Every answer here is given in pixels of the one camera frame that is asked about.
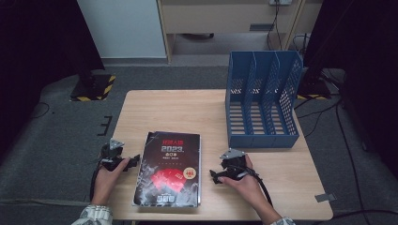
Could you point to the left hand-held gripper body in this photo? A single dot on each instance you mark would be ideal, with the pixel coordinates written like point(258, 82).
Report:
point(109, 156)

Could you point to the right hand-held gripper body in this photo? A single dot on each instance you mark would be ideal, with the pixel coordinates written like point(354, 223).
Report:
point(234, 167)

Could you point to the blue plastic file rack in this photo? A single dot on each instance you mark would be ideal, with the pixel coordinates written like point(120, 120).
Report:
point(242, 142)

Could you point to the black and red cover book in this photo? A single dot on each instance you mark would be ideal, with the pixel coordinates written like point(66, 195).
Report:
point(169, 168)

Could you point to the person's right hand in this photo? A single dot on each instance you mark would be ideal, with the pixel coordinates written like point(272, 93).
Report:
point(247, 190)

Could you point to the person's left hand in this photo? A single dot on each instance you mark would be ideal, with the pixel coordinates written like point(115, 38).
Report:
point(104, 184)

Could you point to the black stand base striped tape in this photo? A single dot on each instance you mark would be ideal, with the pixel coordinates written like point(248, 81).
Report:
point(313, 89)
point(94, 89)

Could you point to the grey tape piece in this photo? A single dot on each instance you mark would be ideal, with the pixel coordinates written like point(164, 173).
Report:
point(325, 197)

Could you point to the white cabinet panel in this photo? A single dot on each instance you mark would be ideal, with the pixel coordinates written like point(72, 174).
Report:
point(122, 28)

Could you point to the black curtain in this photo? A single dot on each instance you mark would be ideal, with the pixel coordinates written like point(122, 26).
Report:
point(37, 47)
point(369, 62)

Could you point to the grey desk label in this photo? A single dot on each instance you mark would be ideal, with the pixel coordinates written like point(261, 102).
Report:
point(261, 27)

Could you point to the beige wooden desk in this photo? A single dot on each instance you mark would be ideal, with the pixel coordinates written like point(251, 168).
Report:
point(219, 18)

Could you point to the white power strip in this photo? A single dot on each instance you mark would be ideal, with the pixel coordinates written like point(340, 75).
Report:
point(280, 2)

